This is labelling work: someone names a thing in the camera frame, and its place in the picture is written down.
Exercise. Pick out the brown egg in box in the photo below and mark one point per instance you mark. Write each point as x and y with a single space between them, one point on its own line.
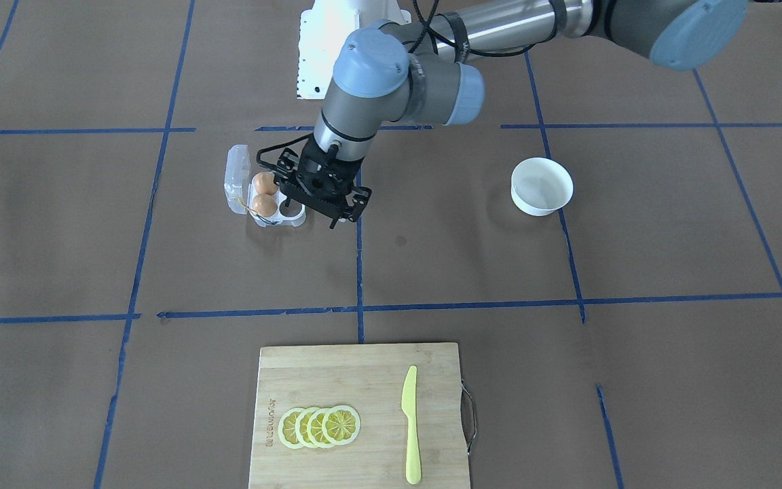
264 205
264 183

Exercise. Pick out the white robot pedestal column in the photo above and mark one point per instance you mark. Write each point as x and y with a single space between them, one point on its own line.
324 28

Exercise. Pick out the yellow lemon slice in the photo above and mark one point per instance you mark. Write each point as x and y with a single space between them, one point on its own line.
289 430

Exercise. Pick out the yellow plastic knife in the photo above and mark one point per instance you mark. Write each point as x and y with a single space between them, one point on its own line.
413 464

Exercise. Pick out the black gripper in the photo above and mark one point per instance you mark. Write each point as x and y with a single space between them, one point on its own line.
307 168

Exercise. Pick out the white ceramic bowl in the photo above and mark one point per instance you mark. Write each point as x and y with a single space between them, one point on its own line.
540 186

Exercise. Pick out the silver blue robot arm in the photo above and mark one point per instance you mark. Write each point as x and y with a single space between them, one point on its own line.
421 72

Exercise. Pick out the bamboo cutting board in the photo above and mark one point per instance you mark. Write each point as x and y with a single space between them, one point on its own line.
366 416

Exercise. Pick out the clear plastic egg box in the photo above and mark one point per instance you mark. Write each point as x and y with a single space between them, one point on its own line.
237 183

